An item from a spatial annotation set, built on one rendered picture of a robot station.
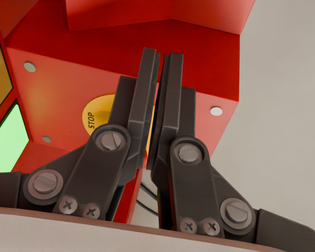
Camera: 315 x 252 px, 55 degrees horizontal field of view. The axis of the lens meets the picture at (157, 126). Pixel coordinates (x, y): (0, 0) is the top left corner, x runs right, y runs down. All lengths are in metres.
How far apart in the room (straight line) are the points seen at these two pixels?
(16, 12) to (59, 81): 0.28
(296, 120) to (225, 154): 0.38
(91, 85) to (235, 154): 1.37
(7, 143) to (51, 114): 0.04
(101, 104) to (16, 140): 0.08
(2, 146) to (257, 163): 1.45
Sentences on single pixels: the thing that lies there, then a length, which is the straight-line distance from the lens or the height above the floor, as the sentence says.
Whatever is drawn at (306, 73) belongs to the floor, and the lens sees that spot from 1.21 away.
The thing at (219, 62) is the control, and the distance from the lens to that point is 0.23.
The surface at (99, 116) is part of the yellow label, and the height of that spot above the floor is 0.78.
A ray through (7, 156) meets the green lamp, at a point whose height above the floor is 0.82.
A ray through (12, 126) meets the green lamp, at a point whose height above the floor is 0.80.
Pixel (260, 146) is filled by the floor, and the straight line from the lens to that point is 1.50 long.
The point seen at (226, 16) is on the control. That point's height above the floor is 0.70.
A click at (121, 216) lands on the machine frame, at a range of 1.47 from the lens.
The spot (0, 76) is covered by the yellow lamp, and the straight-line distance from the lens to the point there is 0.22.
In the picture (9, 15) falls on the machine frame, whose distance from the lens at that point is 0.48.
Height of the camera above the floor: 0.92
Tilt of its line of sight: 40 degrees down
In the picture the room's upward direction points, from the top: 166 degrees counter-clockwise
